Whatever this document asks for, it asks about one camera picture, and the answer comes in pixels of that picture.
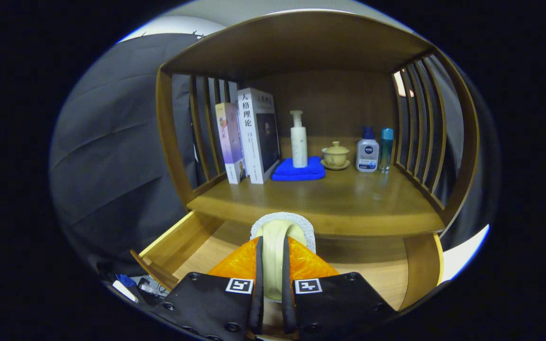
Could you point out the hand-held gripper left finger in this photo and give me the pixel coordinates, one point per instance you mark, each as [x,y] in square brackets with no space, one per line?
[206,303]

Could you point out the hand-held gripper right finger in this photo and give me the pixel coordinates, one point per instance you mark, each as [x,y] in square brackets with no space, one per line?
[339,303]

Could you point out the wooden drawer with black knob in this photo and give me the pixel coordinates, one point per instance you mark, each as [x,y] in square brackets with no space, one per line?
[377,279]

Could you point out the wooden countertop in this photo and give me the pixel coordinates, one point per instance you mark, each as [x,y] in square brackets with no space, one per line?
[349,203]

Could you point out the wooden cabinet with slatted hutch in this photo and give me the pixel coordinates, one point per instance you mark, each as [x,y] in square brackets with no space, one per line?
[301,42]

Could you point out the small blue object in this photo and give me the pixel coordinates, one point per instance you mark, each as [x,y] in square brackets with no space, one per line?
[124,279]

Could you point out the blue folded cloth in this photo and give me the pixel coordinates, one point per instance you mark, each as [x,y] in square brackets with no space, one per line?
[301,173]

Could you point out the beige lidded teacup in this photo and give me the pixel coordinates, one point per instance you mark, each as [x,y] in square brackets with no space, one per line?
[335,156]

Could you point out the white lotion bottle blue cap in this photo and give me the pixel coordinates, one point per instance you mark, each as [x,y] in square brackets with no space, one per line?
[367,154]

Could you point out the teal slim bottle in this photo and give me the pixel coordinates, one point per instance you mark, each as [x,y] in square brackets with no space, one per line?
[386,149]

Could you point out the white pump bottle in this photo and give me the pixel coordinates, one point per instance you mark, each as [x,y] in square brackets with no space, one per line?
[299,147]

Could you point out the purple book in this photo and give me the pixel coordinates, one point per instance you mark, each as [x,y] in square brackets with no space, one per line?
[229,142]

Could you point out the white thick book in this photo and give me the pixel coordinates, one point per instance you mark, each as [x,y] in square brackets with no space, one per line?
[249,137]

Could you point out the black backdrop cloth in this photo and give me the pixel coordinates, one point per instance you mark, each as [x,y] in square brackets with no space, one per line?
[112,142]

